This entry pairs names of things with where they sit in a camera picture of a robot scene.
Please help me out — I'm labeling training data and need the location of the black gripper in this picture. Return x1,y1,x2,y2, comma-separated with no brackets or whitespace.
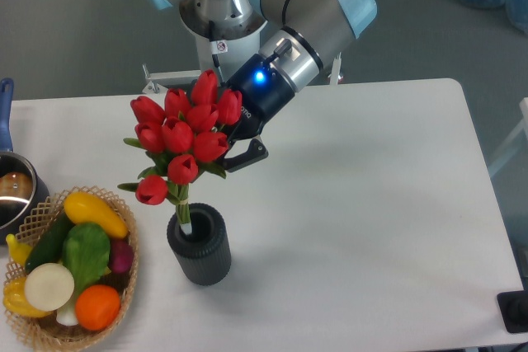
222,54,295,172

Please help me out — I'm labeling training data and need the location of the red tulip bouquet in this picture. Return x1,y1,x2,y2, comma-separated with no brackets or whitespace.
118,70,243,237

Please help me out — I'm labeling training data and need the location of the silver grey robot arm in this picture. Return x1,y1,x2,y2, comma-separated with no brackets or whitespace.
151,0,377,171

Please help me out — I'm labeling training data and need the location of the dark grey ribbed vase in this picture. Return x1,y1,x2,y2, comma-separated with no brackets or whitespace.
167,203,231,286

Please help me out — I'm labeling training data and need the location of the purple red onion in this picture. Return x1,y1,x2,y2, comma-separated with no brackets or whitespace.
108,239,134,274

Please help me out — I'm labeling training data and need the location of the yellow squash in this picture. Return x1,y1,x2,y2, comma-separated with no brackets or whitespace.
64,191,129,239

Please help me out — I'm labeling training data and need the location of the green lettuce leaf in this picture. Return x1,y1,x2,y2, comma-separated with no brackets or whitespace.
62,223,111,298

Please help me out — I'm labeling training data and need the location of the woven wicker basket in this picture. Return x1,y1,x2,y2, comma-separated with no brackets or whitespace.
1,186,139,351

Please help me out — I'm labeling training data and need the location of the orange fruit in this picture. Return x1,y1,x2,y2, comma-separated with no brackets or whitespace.
75,284,120,331

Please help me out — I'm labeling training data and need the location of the dark green cucumber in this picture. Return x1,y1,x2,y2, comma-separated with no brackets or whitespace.
25,212,73,274

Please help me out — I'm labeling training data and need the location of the white round onion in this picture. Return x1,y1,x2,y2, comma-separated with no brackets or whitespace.
24,263,74,312

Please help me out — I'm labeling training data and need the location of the yellow bell pepper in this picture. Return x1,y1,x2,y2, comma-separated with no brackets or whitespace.
3,277,53,318

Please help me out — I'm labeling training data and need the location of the black device at edge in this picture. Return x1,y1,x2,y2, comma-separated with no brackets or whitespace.
497,290,527,334

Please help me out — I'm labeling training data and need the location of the blue handled saucepan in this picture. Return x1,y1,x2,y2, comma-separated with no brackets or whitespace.
1,77,49,246

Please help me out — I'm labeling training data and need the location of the white frame at right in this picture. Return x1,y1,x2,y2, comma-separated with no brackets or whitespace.
488,97,527,178

